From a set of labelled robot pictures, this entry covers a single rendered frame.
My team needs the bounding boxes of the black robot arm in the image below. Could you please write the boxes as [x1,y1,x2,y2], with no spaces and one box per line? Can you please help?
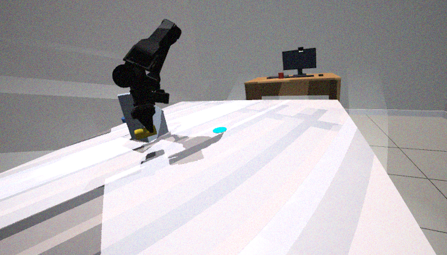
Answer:
[112,19,182,104]

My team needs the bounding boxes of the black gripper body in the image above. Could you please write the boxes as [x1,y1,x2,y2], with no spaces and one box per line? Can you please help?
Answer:
[130,83,155,119]

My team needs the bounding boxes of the yellow cylinder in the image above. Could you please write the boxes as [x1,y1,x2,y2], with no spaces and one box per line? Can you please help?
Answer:
[134,125,157,140]

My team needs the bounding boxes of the cyan circle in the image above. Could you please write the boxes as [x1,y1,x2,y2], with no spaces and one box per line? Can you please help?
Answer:
[213,127,227,133]

